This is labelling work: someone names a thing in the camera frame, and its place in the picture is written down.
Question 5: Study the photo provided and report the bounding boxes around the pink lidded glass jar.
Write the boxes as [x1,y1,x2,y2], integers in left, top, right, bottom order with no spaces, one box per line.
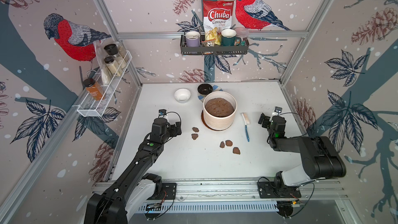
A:
[234,27,249,46]

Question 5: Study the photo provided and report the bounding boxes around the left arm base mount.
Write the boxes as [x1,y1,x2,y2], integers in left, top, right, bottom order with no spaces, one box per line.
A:
[133,173,177,200]

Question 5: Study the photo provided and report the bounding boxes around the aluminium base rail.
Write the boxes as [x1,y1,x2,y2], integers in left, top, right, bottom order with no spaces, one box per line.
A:
[162,178,349,202]

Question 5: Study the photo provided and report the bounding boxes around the blue white scrub brush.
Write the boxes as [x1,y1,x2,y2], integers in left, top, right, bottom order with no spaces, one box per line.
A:
[241,113,250,142]

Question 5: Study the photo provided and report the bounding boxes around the red Chuba chips bag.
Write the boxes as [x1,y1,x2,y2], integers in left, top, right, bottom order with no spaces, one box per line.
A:
[203,0,234,46]

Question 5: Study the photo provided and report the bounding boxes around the dark wall shelf basket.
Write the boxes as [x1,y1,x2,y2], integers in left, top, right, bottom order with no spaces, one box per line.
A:
[180,33,249,56]

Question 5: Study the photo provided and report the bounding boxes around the small white bowl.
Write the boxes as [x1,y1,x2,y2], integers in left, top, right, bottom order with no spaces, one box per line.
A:
[174,88,191,103]

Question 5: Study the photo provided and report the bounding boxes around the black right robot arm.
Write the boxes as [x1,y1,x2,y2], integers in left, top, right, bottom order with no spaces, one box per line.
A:
[259,114,346,189]

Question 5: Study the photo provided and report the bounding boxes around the blue striped plate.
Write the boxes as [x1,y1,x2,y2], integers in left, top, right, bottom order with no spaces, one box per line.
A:
[197,85,223,102]

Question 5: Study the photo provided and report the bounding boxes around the black lidded spice jar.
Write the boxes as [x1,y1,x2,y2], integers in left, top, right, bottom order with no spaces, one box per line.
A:
[104,56,122,77]
[104,44,127,69]

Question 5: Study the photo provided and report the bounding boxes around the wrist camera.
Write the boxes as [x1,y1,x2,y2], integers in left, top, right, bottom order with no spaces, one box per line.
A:
[269,106,283,121]
[158,109,167,118]

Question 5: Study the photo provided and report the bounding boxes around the green mug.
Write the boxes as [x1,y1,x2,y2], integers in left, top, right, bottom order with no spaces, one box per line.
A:
[221,29,241,47]

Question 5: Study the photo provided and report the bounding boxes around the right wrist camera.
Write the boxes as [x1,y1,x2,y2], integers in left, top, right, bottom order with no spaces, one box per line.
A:
[269,106,283,121]

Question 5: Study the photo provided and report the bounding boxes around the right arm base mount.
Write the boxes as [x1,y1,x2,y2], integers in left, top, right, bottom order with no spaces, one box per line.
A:
[257,177,302,199]

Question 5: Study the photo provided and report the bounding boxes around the lilac mug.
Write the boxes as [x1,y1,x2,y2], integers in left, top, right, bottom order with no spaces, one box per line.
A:
[184,31,201,47]

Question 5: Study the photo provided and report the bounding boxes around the small black bowl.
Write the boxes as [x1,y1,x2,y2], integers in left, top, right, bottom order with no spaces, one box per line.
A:
[198,84,213,95]

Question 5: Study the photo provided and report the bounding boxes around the orange spice jar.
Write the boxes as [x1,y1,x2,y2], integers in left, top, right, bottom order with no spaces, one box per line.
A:
[83,78,104,101]

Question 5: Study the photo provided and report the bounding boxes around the brown mud patch piece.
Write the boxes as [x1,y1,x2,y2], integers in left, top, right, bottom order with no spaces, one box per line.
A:
[225,140,233,147]

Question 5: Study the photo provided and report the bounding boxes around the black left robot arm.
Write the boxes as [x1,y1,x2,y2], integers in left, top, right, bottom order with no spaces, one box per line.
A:
[84,117,182,224]

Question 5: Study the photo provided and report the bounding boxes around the terracotta pot saucer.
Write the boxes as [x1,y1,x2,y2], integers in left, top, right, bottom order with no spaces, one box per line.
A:
[201,111,218,131]

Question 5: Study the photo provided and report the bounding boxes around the white ceramic flower pot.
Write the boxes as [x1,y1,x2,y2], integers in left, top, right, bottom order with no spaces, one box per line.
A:
[203,91,237,131]

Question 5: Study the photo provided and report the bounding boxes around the white wire wall rack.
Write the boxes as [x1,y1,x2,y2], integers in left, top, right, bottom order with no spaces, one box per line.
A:
[77,50,132,117]

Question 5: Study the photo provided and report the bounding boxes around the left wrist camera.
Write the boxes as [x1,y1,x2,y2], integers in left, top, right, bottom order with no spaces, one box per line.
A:
[158,109,167,118]

